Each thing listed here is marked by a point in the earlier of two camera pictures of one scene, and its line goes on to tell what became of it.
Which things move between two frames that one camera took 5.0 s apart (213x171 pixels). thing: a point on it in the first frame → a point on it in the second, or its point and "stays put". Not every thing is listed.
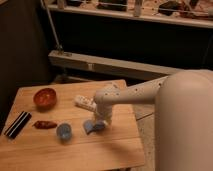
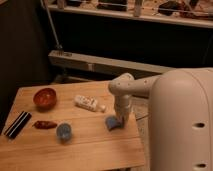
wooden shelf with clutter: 188,12 stays put
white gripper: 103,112 → 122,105
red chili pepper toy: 44,124 stays put
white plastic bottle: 87,102 stays put
